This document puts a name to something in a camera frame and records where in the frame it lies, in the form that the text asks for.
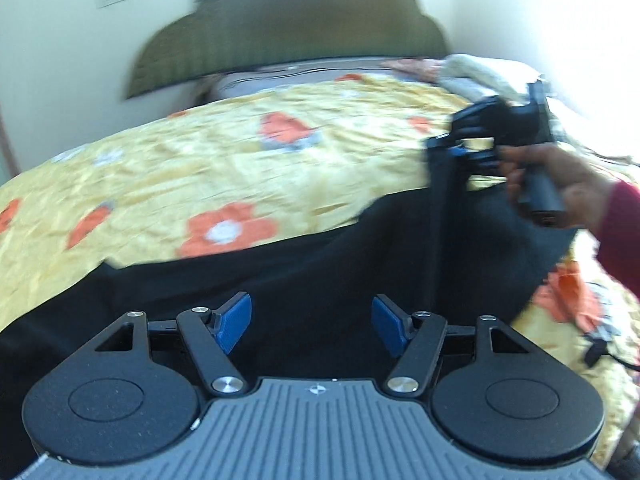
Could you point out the striped grey pillow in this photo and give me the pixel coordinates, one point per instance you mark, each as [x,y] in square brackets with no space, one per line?
[260,82]

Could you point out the yellow carrot print quilt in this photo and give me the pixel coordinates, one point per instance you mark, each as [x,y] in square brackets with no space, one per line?
[200,160]

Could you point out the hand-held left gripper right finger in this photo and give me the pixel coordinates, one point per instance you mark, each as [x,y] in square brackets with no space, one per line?
[389,324]

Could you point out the person's right forearm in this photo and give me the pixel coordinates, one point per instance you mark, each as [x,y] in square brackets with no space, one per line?
[622,240]

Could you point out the person's right hand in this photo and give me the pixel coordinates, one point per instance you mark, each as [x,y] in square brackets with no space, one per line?
[575,180]

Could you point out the white printed cloth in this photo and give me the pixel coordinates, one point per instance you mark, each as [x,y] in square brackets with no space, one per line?
[492,77]

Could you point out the green padded headboard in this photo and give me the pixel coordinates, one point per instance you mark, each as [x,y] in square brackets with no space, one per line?
[290,30]

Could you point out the pink cloth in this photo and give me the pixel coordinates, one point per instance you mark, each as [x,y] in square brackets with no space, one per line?
[412,67]

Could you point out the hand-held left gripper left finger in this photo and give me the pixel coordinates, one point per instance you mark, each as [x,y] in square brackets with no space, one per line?
[234,321]

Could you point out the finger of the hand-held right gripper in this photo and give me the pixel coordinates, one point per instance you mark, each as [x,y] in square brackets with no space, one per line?
[465,152]

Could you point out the black pants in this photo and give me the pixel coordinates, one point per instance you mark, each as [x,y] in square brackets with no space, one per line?
[325,260]

